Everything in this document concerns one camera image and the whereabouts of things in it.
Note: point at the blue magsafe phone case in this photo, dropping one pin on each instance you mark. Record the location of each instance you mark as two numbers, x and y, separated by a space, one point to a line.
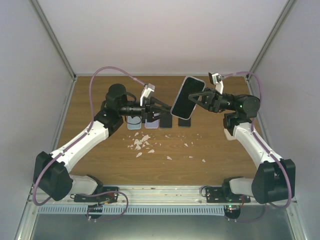
183 107

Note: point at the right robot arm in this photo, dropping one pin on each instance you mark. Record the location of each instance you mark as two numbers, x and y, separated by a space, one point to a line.
274 179

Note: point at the lavender phone case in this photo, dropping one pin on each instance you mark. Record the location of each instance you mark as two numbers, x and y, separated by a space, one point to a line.
151 125

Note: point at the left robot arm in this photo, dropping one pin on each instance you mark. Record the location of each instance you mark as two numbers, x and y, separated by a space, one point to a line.
52 170

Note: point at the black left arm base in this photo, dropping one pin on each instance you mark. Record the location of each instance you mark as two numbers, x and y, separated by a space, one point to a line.
104 195

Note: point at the phone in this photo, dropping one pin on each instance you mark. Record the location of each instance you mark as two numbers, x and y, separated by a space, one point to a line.
184 123

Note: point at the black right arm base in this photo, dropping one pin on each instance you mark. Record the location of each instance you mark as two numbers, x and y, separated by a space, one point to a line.
216 194

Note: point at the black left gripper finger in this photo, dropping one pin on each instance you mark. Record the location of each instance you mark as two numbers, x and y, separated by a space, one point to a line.
156 101
158 113

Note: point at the white slotted cable duct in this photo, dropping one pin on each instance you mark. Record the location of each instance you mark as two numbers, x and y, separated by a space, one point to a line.
194 210

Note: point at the light blue phone case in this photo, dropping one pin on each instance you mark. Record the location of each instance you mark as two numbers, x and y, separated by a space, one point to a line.
134 123

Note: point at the dark green smartphone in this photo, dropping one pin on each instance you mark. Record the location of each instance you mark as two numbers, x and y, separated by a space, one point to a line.
166 121

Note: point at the white phone stand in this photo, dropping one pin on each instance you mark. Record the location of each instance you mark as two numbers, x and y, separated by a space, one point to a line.
228 136

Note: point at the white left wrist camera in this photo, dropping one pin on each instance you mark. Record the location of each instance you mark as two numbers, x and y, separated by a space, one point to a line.
146 93

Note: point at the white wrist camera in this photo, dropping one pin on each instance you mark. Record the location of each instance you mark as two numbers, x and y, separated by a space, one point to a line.
217 80
146 93

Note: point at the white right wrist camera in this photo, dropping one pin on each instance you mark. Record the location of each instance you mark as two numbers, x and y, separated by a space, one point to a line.
217 80

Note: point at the aluminium front rail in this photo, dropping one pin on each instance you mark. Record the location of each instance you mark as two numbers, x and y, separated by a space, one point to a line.
167 195

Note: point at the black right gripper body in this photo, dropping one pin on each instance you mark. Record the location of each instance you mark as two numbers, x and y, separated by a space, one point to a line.
214 104

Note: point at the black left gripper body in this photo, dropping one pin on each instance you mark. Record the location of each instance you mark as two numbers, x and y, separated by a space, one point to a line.
146 109

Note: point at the white debris pile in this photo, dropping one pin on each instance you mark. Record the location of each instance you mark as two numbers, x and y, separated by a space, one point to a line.
142 144

